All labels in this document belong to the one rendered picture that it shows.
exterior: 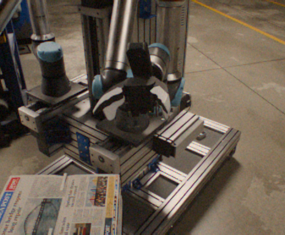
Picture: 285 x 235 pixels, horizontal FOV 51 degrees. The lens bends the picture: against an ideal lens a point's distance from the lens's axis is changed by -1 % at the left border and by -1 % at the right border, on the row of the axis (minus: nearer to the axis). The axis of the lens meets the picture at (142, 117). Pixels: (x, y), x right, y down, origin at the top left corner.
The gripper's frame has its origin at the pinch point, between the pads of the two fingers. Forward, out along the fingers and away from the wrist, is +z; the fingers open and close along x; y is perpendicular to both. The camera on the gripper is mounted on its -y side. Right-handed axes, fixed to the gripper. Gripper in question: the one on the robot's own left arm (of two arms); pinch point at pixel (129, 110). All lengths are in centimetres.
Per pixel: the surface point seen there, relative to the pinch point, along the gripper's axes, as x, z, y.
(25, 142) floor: 137, -126, 106
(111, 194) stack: 15.4, -13.7, 39.0
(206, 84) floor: -6, -263, 126
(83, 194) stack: 23.7, -12.1, 37.9
